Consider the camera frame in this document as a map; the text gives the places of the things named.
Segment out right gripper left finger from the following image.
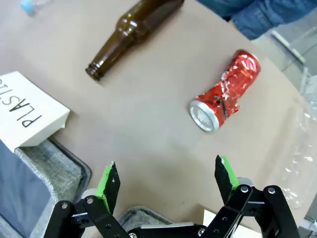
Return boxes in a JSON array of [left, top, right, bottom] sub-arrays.
[[41, 161, 132, 238]]

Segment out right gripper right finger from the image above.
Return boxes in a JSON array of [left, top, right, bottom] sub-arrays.
[[198, 155, 300, 238]]

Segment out crushed red soda can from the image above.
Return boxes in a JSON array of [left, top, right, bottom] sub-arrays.
[[189, 49, 262, 134]]

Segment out grey felt can basket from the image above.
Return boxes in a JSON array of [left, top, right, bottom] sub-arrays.
[[116, 205, 175, 230]]

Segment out white can label card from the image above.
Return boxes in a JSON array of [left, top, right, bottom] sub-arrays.
[[202, 209, 225, 227]]

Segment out grey felt plastic basket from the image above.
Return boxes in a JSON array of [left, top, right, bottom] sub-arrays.
[[0, 137, 92, 238]]

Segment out crumpled clear plastic bottle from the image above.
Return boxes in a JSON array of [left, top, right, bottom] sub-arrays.
[[279, 74, 317, 210]]

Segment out white PLASTIC label card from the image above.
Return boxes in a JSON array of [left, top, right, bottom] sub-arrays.
[[0, 71, 71, 153]]

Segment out brown glass beer bottle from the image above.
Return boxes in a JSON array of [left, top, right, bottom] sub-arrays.
[[85, 0, 185, 81]]

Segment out person in blue denim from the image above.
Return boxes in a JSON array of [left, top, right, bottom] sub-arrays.
[[197, 0, 317, 41]]

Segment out blue capped plastic bottle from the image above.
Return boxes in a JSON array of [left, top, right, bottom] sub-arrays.
[[19, 0, 54, 14]]

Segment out grey metal frame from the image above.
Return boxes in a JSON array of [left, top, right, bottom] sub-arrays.
[[269, 24, 317, 66]]

